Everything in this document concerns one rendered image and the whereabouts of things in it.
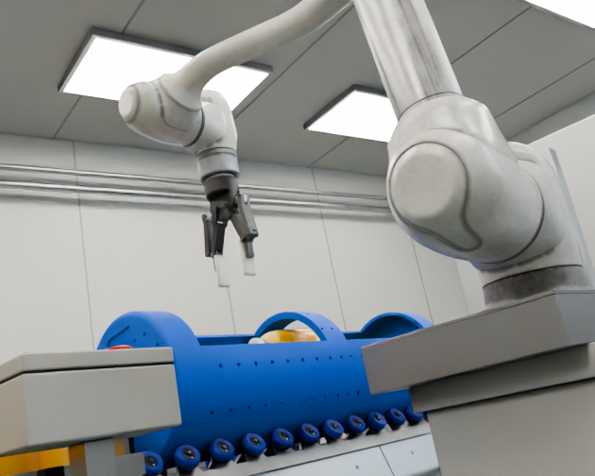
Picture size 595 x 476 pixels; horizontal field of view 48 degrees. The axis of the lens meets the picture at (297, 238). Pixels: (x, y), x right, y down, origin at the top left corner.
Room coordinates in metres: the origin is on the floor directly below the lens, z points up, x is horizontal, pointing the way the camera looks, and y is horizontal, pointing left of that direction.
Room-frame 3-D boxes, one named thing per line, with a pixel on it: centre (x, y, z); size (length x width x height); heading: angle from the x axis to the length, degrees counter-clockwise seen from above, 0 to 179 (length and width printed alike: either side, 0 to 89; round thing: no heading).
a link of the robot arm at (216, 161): (1.36, 0.14, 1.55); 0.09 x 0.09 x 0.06
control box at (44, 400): (0.82, 0.29, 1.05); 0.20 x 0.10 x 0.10; 139
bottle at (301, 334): (1.53, 0.07, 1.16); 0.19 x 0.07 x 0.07; 139
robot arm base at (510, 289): (1.05, -0.36, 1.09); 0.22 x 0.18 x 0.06; 136
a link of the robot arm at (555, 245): (1.03, -0.35, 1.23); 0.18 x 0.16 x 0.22; 144
